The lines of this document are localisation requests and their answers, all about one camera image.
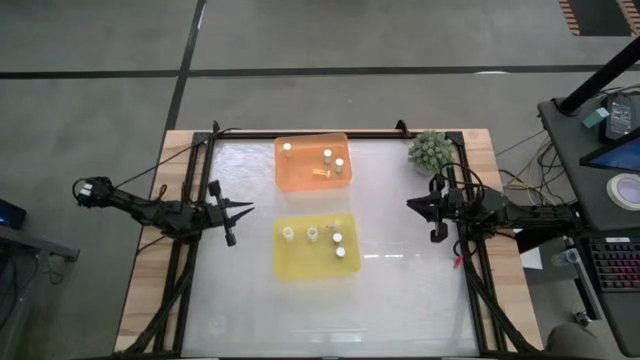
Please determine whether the small green potted plant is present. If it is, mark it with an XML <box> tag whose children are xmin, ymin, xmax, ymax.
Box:
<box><xmin>407</xmin><ymin>129</ymin><xmax>457</xmax><ymax>178</ymax></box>

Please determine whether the loose cable bundle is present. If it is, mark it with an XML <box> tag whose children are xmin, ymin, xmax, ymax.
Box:
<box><xmin>494</xmin><ymin>127</ymin><xmax>567</xmax><ymax>197</ymax></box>

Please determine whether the dark mat with orange edges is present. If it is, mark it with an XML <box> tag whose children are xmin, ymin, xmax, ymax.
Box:
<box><xmin>558</xmin><ymin>0</ymin><xmax>640</xmax><ymax>37</ymax></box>

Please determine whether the black slanted pole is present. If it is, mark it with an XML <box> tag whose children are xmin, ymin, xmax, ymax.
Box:
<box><xmin>557</xmin><ymin>34</ymin><xmax>640</xmax><ymax>116</ymax></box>

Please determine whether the white paper sheet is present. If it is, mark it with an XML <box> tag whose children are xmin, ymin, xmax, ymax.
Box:
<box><xmin>517</xmin><ymin>224</ymin><xmax>544</xmax><ymax>270</ymax></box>

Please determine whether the backlit black keyboard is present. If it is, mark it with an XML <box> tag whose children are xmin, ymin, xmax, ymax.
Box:
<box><xmin>588</xmin><ymin>235</ymin><xmax>640</xmax><ymax>294</ymax></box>

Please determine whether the clear plastic water bottle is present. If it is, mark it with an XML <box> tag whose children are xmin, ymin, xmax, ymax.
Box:
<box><xmin>549</xmin><ymin>248</ymin><xmax>584</xmax><ymax>268</ymax></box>

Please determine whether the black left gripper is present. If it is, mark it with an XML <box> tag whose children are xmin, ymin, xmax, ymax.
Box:
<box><xmin>202</xmin><ymin>179</ymin><xmax>256</xmax><ymax>248</ymax></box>

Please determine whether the small teal box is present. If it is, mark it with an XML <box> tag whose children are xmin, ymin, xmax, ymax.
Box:
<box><xmin>582</xmin><ymin>107</ymin><xmax>611</xmax><ymax>129</ymax></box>

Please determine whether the yellow translucent plastic bin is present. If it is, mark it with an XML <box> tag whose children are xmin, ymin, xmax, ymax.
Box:
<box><xmin>272</xmin><ymin>213</ymin><xmax>362</xmax><ymax>281</ymax></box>

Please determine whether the black aluminium table frame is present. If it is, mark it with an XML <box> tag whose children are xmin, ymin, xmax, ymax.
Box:
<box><xmin>114</xmin><ymin>119</ymin><xmax>544</xmax><ymax>359</ymax></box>

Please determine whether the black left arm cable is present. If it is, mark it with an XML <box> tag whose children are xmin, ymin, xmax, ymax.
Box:
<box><xmin>113</xmin><ymin>127</ymin><xmax>242</xmax><ymax>201</ymax></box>

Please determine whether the white tape roll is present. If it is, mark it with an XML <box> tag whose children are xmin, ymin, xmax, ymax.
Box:
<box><xmin>605</xmin><ymin>172</ymin><xmax>640</xmax><ymax>212</ymax></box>

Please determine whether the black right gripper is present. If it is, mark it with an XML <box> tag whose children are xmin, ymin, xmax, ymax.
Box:
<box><xmin>405</xmin><ymin>174</ymin><xmax>469</xmax><ymax>244</ymax></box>

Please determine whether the orange translucent plastic bin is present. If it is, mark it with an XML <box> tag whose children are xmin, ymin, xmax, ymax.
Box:
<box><xmin>273</xmin><ymin>131</ymin><xmax>354</xmax><ymax>195</ymax></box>

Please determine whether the grey side desk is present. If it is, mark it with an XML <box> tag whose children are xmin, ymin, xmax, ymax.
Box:
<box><xmin>537</xmin><ymin>94</ymin><xmax>640</xmax><ymax>359</ymax></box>

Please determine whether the dark device with blue light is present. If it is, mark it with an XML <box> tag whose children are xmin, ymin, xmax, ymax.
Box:
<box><xmin>0</xmin><ymin>198</ymin><xmax>28</xmax><ymax>231</ymax></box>

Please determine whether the grey metal stand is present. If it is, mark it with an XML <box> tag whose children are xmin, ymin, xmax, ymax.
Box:
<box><xmin>0</xmin><ymin>224</ymin><xmax>82</xmax><ymax>359</ymax></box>

